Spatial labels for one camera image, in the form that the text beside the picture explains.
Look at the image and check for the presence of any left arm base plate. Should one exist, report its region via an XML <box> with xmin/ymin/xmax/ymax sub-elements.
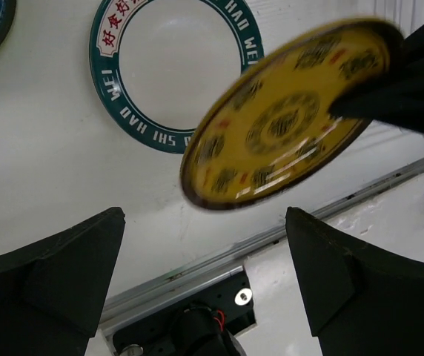
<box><xmin>111</xmin><ymin>270</ymin><xmax>256</xmax><ymax>355</ymax></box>

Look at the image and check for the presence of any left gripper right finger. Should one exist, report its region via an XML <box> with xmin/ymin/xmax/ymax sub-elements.
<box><xmin>285</xmin><ymin>207</ymin><xmax>424</xmax><ymax>355</ymax></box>

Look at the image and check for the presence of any white plate grey rim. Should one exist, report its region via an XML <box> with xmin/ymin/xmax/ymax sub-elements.
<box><xmin>89</xmin><ymin>1</ymin><xmax>264</xmax><ymax>154</ymax></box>

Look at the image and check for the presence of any olive brown plate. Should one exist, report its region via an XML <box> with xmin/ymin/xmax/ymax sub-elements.
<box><xmin>179</xmin><ymin>17</ymin><xmax>403</xmax><ymax>211</ymax></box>

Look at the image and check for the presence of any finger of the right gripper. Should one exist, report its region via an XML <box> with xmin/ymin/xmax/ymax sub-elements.
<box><xmin>329</xmin><ymin>25</ymin><xmax>424</xmax><ymax>134</ymax></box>

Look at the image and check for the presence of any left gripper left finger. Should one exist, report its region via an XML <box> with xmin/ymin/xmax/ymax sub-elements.
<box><xmin>0</xmin><ymin>207</ymin><xmax>125</xmax><ymax>355</ymax></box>

